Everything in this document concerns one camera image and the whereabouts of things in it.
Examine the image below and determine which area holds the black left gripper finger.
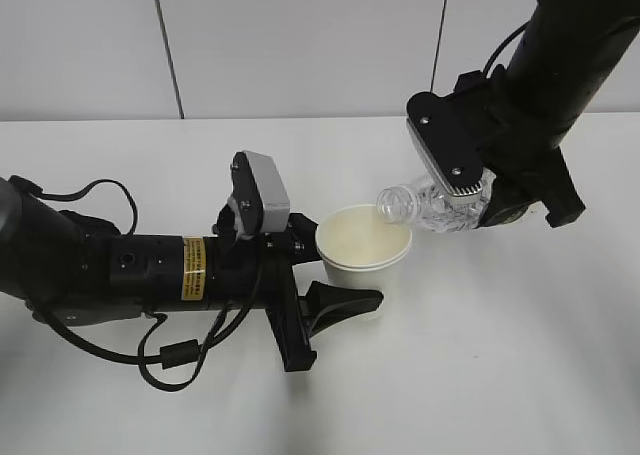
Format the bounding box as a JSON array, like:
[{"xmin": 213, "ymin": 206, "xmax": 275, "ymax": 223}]
[
  {"xmin": 287, "ymin": 213, "xmax": 322, "ymax": 265},
  {"xmin": 304, "ymin": 281, "xmax": 384, "ymax": 338}
]

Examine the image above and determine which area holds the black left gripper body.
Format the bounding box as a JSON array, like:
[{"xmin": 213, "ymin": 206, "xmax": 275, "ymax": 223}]
[{"xmin": 212, "ymin": 206, "xmax": 317, "ymax": 372}]

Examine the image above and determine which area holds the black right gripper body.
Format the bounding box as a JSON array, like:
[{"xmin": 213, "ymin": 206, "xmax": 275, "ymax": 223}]
[{"xmin": 452, "ymin": 67, "xmax": 585, "ymax": 228}]

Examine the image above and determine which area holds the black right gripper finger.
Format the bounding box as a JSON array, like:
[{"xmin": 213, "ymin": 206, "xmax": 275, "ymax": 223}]
[{"xmin": 478, "ymin": 172, "xmax": 535, "ymax": 228}]

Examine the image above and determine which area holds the white paper cup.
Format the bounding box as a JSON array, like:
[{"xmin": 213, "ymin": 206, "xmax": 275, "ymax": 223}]
[{"xmin": 315, "ymin": 204, "xmax": 413, "ymax": 321}]

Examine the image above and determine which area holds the clear water bottle green label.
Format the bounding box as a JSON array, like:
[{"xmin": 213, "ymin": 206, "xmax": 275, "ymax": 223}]
[{"xmin": 376, "ymin": 171, "xmax": 495, "ymax": 233}]

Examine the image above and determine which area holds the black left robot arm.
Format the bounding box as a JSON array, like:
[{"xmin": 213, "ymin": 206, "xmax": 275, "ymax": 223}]
[{"xmin": 1, "ymin": 176, "xmax": 383, "ymax": 372}]

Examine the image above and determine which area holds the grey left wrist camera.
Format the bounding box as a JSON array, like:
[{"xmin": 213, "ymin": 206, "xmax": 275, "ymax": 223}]
[{"xmin": 228, "ymin": 150, "xmax": 290, "ymax": 239}]

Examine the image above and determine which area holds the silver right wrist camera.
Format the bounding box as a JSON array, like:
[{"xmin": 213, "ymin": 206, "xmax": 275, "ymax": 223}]
[{"xmin": 406, "ymin": 92, "xmax": 484, "ymax": 204}]

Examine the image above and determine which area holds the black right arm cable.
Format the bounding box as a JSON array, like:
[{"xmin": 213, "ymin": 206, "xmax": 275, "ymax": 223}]
[{"xmin": 482, "ymin": 22, "xmax": 529, "ymax": 79}]

